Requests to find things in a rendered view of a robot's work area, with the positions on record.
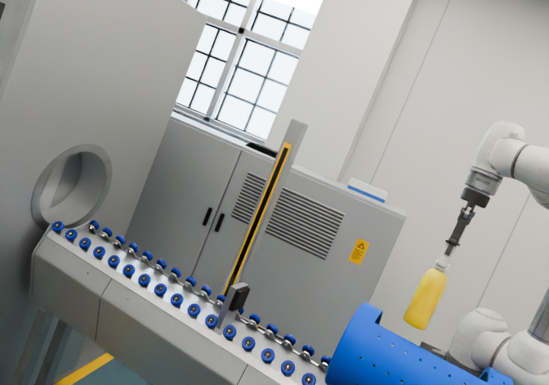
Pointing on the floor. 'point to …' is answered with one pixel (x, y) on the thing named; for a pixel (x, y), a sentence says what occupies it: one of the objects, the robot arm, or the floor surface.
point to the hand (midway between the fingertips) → (447, 254)
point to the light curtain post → (265, 204)
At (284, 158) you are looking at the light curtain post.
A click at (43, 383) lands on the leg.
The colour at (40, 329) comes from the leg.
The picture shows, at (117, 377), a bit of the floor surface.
